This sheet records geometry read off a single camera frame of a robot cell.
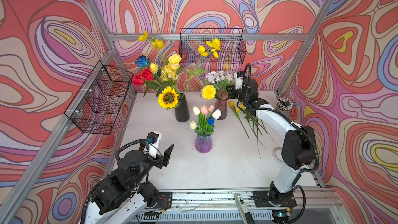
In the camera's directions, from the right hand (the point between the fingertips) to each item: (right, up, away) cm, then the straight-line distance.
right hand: (227, 90), depth 89 cm
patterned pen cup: (+34, -9, 0) cm, 35 cm away
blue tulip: (-11, -16, -22) cm, 29 cm away
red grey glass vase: (-2, -9, +6) cm, 11 cm away
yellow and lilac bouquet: (-8, +4, -5) cm, 10 cm away
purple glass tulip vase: (-14, -29, -2) cm, 32 cm away
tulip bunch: (-13, -14, -13) cm, 23 cm away
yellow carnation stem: (-12, -2, -13) cm, 18 cm away
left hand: (-30, -25, -25) cm, 46 cm away
